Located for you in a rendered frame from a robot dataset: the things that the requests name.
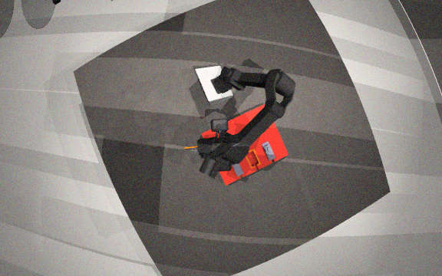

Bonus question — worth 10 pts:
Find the red flat rectangular plate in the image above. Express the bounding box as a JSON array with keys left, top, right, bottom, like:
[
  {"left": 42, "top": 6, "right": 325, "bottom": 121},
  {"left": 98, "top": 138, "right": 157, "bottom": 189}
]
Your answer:
[{"left": 201, "top": 104, "right": 288, "bottom": 185}]

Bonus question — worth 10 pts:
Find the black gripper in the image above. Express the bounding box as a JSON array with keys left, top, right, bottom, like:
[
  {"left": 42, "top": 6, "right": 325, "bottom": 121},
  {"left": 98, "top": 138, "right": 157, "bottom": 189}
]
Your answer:
[{"left": 210, "top": 119, "right": 232, "bottom": 172}]

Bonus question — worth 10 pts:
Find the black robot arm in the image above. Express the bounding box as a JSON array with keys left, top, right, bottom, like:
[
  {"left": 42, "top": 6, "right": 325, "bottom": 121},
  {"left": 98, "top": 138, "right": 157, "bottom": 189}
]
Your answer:
[{"left": 197, "top": 66, "right": 295, "bottom": 178}]

